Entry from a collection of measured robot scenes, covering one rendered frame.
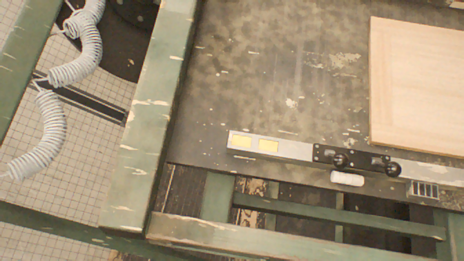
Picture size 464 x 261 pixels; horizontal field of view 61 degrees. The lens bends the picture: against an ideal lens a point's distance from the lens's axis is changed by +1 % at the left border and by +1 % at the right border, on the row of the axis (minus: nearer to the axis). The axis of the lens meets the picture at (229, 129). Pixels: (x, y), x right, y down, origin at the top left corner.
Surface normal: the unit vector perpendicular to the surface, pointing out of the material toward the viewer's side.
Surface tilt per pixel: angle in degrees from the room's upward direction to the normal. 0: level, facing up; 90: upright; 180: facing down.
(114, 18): 90
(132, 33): 90
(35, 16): 90
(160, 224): 55
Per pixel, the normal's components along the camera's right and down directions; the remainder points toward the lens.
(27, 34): 0.64, -0.25
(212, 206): 0.08, -0.42
